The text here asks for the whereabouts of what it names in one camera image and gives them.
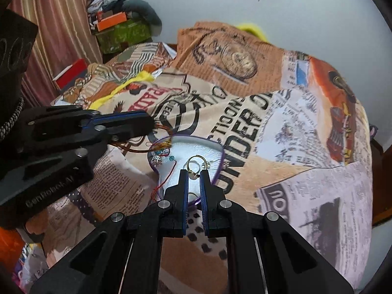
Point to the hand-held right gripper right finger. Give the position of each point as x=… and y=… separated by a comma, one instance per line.
x=204, y=196

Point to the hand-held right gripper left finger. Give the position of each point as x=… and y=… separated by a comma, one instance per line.
x=184, y=196

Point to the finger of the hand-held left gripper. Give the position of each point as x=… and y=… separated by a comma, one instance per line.
x=128, y=128
x=61, y=118

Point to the gold hoop earring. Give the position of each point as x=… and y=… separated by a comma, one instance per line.
x=188, y=161

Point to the purple heart-shaped tin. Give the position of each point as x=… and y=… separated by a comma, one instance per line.
x=196, y=150

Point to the person's left hand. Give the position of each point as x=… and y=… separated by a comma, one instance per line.
x=10, y=248

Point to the yellow cloth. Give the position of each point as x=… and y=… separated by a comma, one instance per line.
x=128, y=84

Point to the red and white box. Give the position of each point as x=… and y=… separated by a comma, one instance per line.
x=72, y=73

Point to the striped brown curtain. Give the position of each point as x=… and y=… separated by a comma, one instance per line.
x=55, y=15

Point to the green patterned box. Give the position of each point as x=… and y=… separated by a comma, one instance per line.
x=125, y=36

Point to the orange box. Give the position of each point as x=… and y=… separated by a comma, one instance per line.
x=111, y=21

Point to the pile of clothes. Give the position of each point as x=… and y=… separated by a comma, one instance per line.
x=105, y=1

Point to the newspaper-print blanket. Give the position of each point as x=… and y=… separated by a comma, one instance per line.
x=291, y=128

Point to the grey plush cushion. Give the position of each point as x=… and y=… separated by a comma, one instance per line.
x=147, y=13

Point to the white printed cloth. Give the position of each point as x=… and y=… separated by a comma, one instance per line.
x=30, y=269

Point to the yellow hoop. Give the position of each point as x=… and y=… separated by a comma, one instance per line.
x=254, y=29

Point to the dark cloth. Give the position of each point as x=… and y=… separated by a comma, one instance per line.
x=373, y=130

